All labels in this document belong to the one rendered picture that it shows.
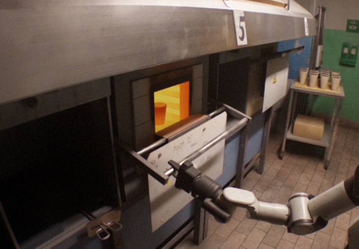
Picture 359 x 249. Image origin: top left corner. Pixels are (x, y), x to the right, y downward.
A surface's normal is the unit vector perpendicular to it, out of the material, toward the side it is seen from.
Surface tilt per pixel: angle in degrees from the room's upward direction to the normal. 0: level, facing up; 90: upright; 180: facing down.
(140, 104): 90
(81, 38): 80
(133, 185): 90
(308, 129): 90
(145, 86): 90
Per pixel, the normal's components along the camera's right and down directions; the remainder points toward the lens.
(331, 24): -0.61, 0.28
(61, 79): 0.78, 0.04
